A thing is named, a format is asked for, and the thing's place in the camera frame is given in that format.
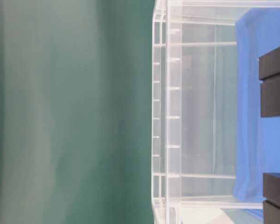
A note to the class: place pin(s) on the green table cloth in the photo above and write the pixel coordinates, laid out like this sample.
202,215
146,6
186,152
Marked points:
75,111

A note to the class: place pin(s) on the clear plastic storage case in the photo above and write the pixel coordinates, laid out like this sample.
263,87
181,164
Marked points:
194,112

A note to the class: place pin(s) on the blue liner sheet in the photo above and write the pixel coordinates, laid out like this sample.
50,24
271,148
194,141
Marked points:
258,139

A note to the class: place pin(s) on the black camera box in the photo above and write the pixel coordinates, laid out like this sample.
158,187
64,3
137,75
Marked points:
269,74
271,193

